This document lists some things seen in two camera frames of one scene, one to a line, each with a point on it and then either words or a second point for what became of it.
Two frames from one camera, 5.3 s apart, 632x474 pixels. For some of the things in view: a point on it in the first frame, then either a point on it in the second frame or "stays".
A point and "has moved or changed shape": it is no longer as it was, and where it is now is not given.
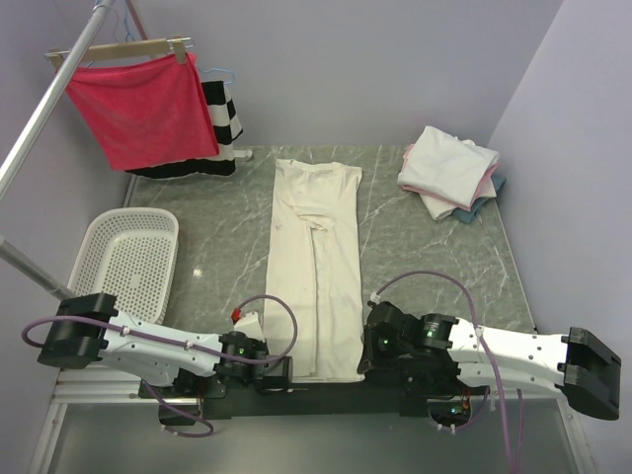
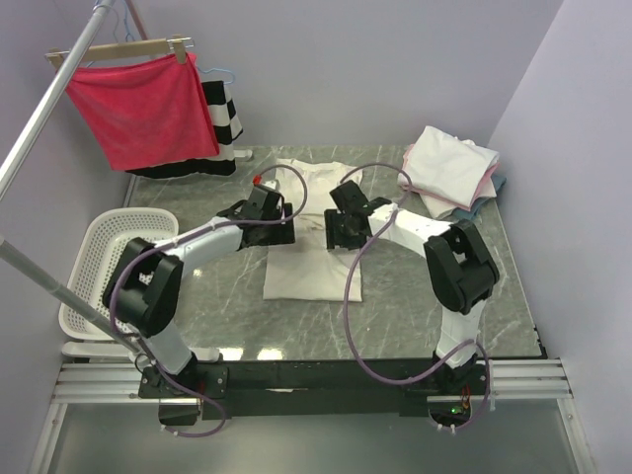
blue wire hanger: (220, 70) stays
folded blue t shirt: (467, 216) stays
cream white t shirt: (315, 267) has moved or changed shape
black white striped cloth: (227, 126) stays
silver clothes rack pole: (51, 91) stays
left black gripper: (259, 345) → (283, 234)
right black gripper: (371, 361) → (333, 218)
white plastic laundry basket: (131, 253) stays
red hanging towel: (147, 114) stays
